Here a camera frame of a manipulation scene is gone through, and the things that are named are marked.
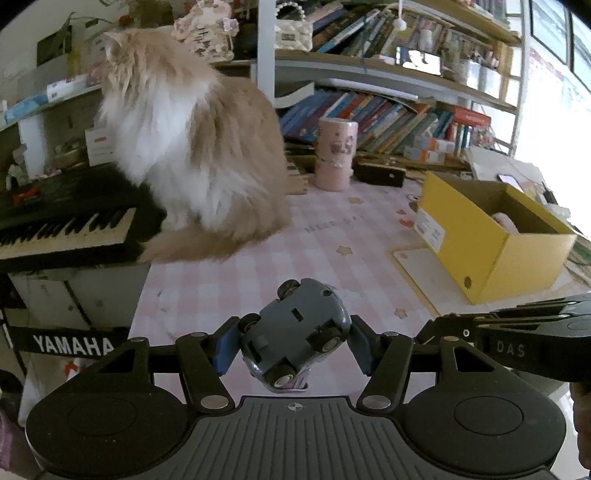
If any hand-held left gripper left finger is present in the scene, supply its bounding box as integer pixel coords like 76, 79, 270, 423
92, 316, 241, 415

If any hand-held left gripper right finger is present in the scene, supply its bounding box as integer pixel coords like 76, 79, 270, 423
348, 315, 504, 414

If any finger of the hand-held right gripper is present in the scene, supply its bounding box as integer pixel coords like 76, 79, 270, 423
489, 292, 591, 315
414, 305, 591, 344

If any grey toy car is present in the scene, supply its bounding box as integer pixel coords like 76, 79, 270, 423
238, 278, 352, 393

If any yellow cardboard box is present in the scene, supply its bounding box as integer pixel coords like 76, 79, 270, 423
414, 172, 578, 305

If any person's right hand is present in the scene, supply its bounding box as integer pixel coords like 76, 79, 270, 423
570, 383, 591, 468

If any white paper notebook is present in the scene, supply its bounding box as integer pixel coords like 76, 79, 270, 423
464, 147, 546, 185

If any dark brown case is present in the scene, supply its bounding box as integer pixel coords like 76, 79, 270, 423
353, 154, 407, 188

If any wooden chess board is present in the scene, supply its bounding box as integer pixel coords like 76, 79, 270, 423
284, 143, 319, 195

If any pink cylinder container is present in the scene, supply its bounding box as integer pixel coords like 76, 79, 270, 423
315, 117, 358, 191

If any fluffy cream white cat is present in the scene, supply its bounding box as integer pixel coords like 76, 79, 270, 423
95, 28, 294, 264

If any black electronic keyboard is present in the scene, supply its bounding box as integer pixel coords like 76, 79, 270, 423
0, 164, 167, 273

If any row of colourful books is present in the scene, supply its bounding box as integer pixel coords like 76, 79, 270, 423
279, 90, 492, 155

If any white storage jar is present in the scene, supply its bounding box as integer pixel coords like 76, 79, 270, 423
478, 65, 503, 99

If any white box red label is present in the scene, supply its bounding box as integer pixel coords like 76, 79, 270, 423
84, 127, 116, 167

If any white tube lamp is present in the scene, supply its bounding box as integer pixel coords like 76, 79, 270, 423
316, 78, 419, 101

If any white shelf unit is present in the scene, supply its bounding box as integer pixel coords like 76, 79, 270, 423
0, 83, 116, 185

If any white bookshelf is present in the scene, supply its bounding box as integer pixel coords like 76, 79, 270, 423
256, 0, 529, 158

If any pink floral doll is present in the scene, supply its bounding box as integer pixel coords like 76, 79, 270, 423
171, 0, 236, 63

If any white quilted handbag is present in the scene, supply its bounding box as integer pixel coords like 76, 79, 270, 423
274, 2, 314, 51

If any row of dark books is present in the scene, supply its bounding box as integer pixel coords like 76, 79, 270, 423
311, 0, 509, 58

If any dried flower bunch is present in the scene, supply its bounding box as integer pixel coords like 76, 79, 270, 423
117, 0, 174, 28

